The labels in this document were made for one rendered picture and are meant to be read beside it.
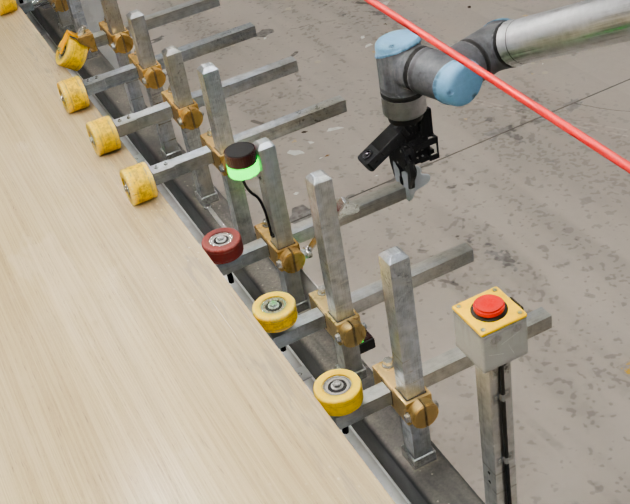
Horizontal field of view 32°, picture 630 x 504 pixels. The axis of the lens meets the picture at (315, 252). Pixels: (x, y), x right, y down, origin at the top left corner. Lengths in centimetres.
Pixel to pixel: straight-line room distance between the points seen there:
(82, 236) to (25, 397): 47
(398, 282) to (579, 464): 130
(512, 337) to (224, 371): 62
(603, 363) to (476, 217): 79
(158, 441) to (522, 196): 221
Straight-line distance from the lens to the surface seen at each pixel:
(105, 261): 219
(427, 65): 207
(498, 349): 140
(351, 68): 464
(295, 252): 214
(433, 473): 191
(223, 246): 213
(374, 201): 226
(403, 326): 170
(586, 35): 196
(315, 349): 216
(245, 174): 202
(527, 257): 347
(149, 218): 228
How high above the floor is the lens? 214
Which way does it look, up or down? 37 degrees down
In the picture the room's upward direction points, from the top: 10 degrees counter-clockwise
